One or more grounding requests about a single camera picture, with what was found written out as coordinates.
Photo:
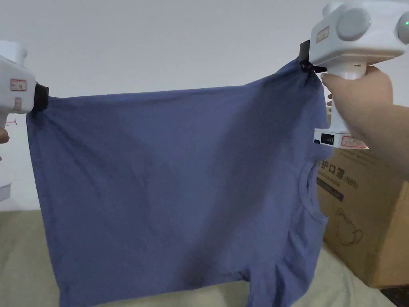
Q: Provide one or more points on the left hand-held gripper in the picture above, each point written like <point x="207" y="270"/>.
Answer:
<point x="16" y="73"/>

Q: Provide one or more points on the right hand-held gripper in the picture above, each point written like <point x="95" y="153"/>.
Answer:
<point x="351" y="35"/>

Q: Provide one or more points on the dark blue shirt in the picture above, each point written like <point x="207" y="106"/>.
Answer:
<point x="166" y="179"/>

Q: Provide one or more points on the person's right forearm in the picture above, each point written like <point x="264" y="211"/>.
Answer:
<point x="388" y="137"/>

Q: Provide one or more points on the person's right hand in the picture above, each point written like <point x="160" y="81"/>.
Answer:
<point x="358" y="102"/>

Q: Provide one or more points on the person's left hand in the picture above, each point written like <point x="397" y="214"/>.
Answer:
<point x="3" y="136"/>

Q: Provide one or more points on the brown cardboard carton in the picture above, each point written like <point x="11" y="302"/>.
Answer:
<point x="370" y="217"/>

